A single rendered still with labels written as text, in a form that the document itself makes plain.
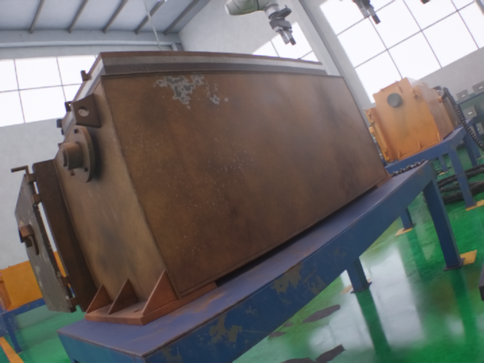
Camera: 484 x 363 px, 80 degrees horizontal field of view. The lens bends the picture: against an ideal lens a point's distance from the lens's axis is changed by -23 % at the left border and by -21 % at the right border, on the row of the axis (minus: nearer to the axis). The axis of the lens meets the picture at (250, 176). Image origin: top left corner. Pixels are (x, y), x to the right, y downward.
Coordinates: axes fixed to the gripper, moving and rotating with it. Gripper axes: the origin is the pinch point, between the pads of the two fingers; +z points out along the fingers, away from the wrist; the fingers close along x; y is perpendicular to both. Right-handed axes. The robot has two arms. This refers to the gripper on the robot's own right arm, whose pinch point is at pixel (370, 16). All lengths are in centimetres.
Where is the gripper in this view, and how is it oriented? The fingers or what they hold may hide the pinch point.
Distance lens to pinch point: 153.1
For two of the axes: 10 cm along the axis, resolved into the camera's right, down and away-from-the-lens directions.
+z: 3.8, 9.2, -0.8
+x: 6.4, -2.0, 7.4
